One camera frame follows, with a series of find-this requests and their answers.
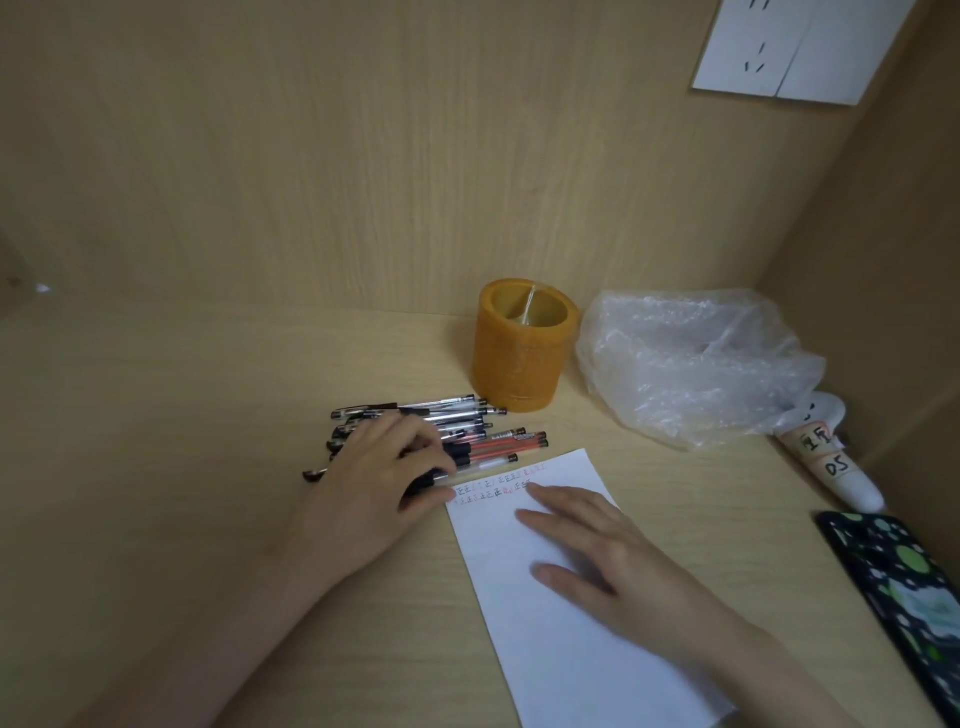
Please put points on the orange round pen holder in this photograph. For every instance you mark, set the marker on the orange round pen holder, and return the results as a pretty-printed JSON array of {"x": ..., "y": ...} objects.
[{"x": 523, "y": 352}]

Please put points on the clear crumpled plastic bag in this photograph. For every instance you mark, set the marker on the clear crumpled plastic bag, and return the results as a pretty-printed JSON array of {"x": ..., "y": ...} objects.
[{"x": 690, "y": 367}]

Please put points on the black capped clear pen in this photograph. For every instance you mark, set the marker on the black capped clear pen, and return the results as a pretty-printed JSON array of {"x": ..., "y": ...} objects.
[{"x": 489, "y": 463}]

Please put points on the person's right forearm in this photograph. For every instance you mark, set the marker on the person's right forearm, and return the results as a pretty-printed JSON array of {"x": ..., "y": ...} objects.
[{"x": 772, "y": 686}]

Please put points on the person's right thumb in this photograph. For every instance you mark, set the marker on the person's right thumb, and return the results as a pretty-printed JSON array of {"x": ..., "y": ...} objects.
[{"x": 564, "y": 579}]

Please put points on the person's right hand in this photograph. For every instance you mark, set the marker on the person's right hand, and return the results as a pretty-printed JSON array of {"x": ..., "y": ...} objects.
[{"x": 630, "y": 570}]

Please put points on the white paper sheet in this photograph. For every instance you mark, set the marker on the white paper sheet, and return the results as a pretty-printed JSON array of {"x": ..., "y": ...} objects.
[{"x": 555, "y": 660}]

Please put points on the person's left hand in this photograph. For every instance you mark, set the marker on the person's left hand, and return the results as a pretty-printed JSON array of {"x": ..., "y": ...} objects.
[{"x": 360, "y": 502}]

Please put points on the pile of gel pens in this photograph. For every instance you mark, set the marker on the pile of gel pens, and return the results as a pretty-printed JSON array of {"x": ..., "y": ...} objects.
[{"x": 457, "y": 421}]

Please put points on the person's left thumb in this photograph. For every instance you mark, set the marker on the person's left thumb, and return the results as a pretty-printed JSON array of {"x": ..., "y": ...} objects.
[{"x": 431, "y": 498}]

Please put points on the white wall socket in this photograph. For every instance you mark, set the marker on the white wall socket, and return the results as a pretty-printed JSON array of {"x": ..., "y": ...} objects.
[{"x": 750, "y": 45}]

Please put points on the person's left forearm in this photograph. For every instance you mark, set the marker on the person's left forearm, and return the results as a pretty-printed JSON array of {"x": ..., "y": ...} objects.
[{"x": 217, "y": 645}]

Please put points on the person's right middle finger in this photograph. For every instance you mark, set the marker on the person's right middle finger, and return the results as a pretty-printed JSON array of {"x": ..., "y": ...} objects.
[{"x": 574, "y": 501}]

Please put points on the white tube with paper labels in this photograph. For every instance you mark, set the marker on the white tube with paper labels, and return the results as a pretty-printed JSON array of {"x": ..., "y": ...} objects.
[{"x": 832, "y": 457}]

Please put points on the phone with green spotted case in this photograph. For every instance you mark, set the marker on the phone with green spotted case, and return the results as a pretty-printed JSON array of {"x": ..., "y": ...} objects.
[{"x": 900, "y": 592}]

